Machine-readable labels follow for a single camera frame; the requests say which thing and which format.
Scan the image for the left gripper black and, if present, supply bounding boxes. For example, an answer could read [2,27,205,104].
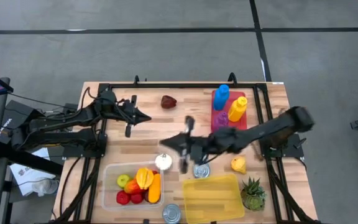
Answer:
[116,95,153,139]

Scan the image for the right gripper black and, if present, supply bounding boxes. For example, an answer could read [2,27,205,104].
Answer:
[159,116,218,174]

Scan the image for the yellow toy starfruit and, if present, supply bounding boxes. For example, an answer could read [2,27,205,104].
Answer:
[135,167,155,190]

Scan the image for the purple plastic bottle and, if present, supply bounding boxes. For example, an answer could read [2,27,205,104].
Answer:
[213,111,229,131]

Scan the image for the orange toy pepper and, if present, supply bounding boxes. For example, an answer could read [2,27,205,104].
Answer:
[123,177,142,195]

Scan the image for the green toy apple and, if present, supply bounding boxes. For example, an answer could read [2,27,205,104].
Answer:
[116,174,132,189]

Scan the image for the clear plastic container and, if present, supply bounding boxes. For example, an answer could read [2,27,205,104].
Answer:
[101,161,165,212]

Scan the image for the blue plastic bottle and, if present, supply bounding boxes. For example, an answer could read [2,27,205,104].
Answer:
[213,84,231,111]

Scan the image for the yellow plastic container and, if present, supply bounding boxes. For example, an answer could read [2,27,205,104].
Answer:
[182,173,246,224]

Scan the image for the red toy apple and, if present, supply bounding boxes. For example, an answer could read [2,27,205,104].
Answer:
[116,190,131,206]
[131,192,145,205]

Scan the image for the yellow plastic bottle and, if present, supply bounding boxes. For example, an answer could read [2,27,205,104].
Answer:
[227,96,249,123]

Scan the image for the silver tin can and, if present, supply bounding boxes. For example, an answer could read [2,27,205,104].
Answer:
[193,163,211,179]

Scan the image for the red plastic tray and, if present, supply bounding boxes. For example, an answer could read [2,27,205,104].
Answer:
[211,90,248,133]

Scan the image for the yellow lemon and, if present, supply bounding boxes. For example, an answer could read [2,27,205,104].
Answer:
[231,155,247,175]

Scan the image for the green labelled tin can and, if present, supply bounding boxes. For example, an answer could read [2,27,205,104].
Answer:
[162,203,181,224]

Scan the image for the potted green succulent plant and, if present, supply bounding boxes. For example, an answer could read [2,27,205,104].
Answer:
[240,177,267,212]

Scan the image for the black case with lettering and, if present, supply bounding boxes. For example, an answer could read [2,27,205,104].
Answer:
[0,100,48,138]

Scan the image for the white paper sheets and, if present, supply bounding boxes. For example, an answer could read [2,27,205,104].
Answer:
[10,147,58,197]

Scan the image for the black metal table frame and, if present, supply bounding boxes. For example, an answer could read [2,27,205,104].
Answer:
[54,72,318,224]

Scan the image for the black stand frame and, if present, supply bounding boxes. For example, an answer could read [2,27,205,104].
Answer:
[0,136,65,175]

